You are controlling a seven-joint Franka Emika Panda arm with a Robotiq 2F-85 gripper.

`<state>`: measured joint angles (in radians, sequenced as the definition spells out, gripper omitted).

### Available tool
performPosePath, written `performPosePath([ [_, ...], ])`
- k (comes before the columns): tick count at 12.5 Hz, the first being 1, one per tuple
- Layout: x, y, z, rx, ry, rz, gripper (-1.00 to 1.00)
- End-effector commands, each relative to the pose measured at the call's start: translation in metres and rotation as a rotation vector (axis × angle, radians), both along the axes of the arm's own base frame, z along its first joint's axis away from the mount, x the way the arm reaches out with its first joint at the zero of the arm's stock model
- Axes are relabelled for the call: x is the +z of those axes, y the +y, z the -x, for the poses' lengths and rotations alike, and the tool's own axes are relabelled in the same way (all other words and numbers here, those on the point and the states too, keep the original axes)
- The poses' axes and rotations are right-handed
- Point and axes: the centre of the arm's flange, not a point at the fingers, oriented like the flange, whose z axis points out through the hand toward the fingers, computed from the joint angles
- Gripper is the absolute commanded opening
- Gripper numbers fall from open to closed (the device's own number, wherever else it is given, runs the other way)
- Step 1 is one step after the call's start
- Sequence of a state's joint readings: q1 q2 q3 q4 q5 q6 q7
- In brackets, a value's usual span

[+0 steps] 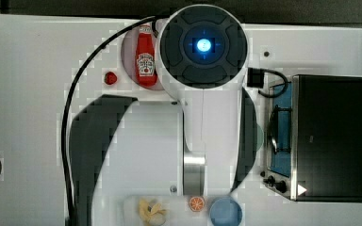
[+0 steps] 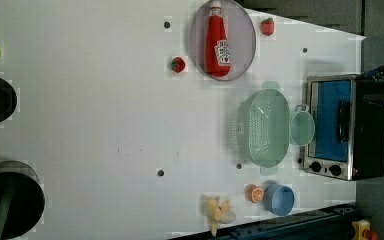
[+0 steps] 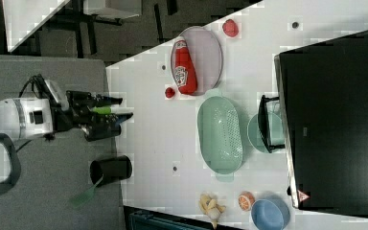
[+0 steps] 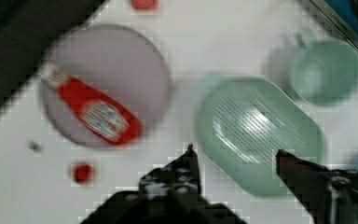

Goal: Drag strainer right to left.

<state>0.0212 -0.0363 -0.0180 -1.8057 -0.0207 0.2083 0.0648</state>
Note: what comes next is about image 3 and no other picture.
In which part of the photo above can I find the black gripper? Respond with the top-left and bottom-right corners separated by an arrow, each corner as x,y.
48,81 -> 133,142

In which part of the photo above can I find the mint green oval strainer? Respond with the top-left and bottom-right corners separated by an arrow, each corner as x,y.
197,89 -> 243,182

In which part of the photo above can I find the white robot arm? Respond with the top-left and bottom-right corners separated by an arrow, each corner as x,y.
0,75 -> 133,142

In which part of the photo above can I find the black cylindrical cup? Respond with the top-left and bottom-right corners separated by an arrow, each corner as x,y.
90,155 -> 133,187

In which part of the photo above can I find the small red strawberry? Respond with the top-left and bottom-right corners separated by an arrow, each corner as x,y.
165,87 -> 175,99

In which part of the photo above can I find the red ketchup bottle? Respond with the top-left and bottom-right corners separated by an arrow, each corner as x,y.
173,36 -> 197,95

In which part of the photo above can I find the grey round plate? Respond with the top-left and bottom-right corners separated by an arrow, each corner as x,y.
171,26 -> 223,96

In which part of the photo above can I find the peeled banana toy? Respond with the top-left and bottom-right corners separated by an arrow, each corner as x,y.
198,194 -> 226,230

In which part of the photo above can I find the large red strawberry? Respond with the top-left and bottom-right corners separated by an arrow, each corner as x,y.
222,19 -> 239,37

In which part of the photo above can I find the orange slice toy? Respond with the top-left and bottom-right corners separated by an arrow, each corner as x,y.
238,192 -> 255,211

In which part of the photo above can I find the blue bowl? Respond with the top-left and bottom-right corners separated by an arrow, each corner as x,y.
250,196 -> 290,230

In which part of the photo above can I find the black toaster oven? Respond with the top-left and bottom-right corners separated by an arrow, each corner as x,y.
274,30 -> 368,218

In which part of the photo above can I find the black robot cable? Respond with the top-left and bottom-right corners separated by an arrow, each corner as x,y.
15,74 -> 46,152

